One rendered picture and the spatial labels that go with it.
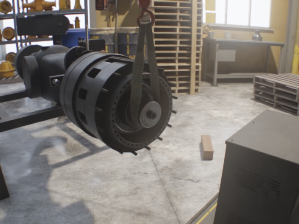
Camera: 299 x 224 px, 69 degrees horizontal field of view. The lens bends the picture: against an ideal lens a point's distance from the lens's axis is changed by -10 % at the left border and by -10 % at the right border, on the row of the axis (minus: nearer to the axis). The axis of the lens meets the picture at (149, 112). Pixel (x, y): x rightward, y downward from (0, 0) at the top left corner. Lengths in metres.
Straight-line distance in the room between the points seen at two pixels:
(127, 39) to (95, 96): 3.27
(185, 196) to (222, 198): 0.89
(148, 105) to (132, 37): 3.26
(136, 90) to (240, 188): 0.66
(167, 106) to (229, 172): 0.55
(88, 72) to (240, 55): 5.83
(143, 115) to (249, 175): 0.57
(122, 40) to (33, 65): 2.38
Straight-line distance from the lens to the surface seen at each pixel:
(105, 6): 1.34
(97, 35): 4.35
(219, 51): 5.85
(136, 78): 1.17
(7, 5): 9.90
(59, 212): 1.96
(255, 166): 1.02
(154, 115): 1.23
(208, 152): 2.52
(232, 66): 6.83
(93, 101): 1.21
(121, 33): 4.47
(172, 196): 2.02
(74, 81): 1.43
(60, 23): 3.70
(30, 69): 2.39
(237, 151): 1.02
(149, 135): 1.40
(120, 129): 1.34
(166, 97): 1.38
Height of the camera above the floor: 1.27
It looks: 19 degrees down
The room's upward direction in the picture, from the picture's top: straight up
